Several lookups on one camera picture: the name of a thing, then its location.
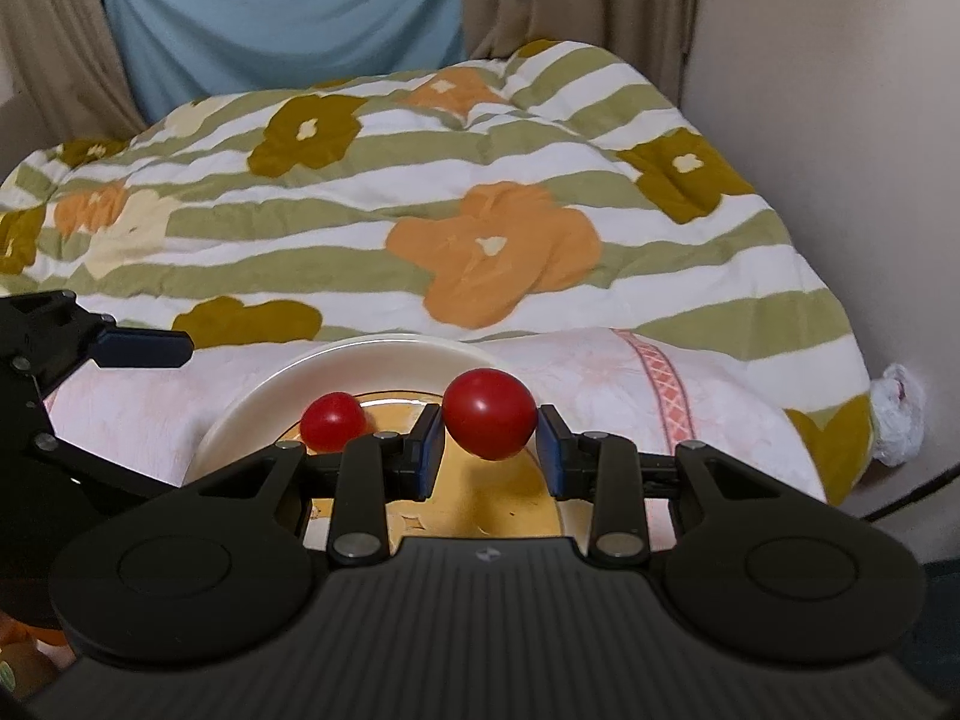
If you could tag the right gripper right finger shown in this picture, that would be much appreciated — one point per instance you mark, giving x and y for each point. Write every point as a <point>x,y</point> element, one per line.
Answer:
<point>601,470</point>

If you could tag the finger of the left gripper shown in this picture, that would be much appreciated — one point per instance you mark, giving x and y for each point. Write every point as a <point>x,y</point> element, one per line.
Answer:
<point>141,348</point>

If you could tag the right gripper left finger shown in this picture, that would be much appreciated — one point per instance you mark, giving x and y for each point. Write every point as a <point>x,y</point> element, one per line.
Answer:
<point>376,470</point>

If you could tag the small red plum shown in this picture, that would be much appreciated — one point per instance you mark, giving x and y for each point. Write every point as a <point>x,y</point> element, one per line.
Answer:
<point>331,421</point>

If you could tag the large red plum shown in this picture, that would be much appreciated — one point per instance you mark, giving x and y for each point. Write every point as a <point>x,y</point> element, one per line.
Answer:
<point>489,413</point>

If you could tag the large orange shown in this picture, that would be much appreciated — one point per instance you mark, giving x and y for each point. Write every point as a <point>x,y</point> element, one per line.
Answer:
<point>31,658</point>

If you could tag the pink white towel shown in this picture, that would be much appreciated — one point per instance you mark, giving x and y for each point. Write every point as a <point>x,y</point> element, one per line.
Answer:
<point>179,424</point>

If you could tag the cream yellow bowl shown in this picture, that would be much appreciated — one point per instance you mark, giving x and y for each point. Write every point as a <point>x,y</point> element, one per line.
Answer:
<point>394,378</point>

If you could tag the floral striped duvet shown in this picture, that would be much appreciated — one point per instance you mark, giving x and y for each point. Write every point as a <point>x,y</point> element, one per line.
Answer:
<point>550,193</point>

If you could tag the beige left curtain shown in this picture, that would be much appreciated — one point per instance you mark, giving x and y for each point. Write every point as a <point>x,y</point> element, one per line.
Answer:
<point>62,55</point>

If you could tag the white plastic bag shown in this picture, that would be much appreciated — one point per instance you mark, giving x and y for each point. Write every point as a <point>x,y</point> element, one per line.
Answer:
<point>898,410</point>

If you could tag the blue hanging cloth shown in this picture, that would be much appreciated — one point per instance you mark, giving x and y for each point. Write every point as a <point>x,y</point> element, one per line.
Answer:
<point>176,51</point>

